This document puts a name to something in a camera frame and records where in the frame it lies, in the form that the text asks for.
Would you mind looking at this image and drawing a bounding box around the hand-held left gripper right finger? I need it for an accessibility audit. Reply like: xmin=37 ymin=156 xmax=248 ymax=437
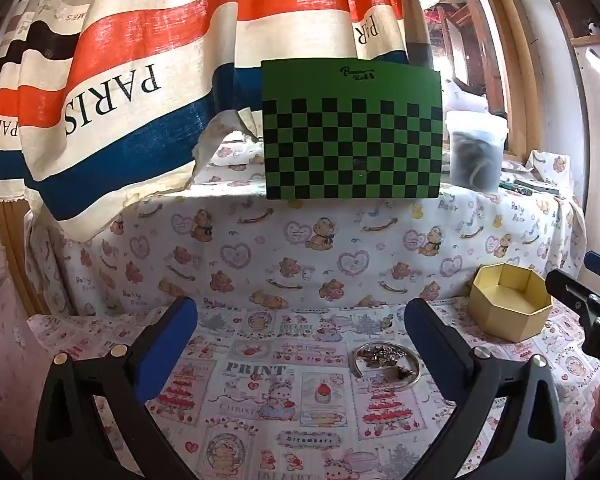
xmin=403 ymin=297 xmax=567 ymax=480

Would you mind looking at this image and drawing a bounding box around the strawberry print cloth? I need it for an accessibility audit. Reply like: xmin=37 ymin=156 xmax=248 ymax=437
xmin=27 ymin=295 xmax=596 ymax=480

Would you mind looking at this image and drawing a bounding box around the green checkered board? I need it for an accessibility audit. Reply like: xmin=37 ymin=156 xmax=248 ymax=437
xmin=260 ymin=59 xmax=443 ymax=202

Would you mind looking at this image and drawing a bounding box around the striped printed cloth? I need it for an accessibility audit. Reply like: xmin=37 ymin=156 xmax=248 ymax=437
xmin=0 ymin=0 xmax=436 ymax=243

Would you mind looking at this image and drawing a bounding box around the wooden window frame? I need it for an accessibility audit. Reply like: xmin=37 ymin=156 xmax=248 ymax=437
xmin=405 ymin=0 xmax=546 ymax=161

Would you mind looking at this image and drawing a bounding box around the pink cloth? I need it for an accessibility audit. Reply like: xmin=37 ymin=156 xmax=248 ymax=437
xmin=0 ymin=245 xmax=56 ymax=480

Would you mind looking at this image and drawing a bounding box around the bear print cloth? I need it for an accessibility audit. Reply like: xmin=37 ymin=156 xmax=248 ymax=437
xmin=27 ymin=140 xmax=588 ymax=316

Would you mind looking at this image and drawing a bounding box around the yellow octagonal box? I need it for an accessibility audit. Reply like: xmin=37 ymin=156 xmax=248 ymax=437
xmin=467 ymin=262 xmax=553 ymax=343

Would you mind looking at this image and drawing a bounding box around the translucent plastic bucket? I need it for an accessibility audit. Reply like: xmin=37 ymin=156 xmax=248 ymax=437
xmin=445 ymin=110 xmax=509 ymax=195

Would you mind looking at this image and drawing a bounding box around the jewelry pile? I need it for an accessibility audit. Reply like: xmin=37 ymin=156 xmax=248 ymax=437
xmin=356 ymin=344 xmax=416 ymax=377

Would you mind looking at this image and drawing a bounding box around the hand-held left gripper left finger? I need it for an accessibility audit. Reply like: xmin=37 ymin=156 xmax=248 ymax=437
xmin=32 ymin=296 xmax=199 ymax=480

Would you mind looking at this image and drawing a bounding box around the silver bangle bracelet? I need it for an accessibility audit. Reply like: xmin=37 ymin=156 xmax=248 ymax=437
xmin=349 ymin=341 xmax=424 ymax=387

